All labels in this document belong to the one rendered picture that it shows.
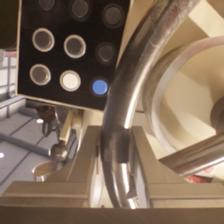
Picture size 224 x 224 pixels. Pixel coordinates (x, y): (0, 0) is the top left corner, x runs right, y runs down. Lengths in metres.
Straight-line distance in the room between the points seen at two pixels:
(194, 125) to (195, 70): 0.08
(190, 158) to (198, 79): 0.13
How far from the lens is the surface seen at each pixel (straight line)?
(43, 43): 0.26
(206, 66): 0.28
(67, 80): 0.25
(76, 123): 0.42
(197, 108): 0.27
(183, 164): 0.18
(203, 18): 0.41
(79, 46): 0.25
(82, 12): 0.25
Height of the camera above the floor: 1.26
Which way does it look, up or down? 17 degrees up
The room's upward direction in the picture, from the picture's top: 168 degrees counter-clockwise
